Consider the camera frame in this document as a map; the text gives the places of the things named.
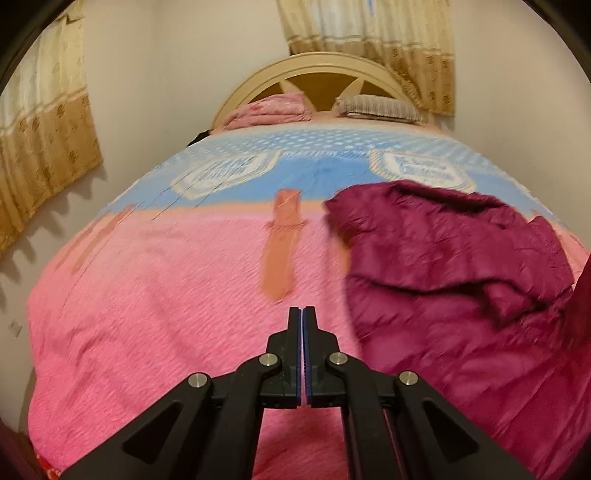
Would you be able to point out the folded pink floral quilt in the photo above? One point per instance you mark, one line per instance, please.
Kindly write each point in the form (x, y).
(272, 110)

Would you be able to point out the peach bed sheet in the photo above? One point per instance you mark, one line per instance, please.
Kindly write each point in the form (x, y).
(323, 122)

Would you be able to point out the magenta quilted puffer jacket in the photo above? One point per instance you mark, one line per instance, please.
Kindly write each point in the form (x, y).
(438, 258)

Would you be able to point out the beige patterned curtain with valance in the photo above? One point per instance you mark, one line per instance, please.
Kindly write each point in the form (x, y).
(369, 37)

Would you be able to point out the cream arched wooden headboard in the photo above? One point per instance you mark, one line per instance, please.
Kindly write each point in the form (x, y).
(318, 69)

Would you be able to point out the pink and blue printed blanket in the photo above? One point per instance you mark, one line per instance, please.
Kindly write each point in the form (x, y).
(161, 286)

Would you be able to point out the striped pillow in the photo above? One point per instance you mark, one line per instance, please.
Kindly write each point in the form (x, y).
(378, 108)

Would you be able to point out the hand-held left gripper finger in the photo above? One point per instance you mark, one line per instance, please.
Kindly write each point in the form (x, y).
(307, 341)
(298, 341)

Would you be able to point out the wide beige patterned curtain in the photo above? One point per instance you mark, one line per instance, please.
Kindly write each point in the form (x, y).
(46, 129)

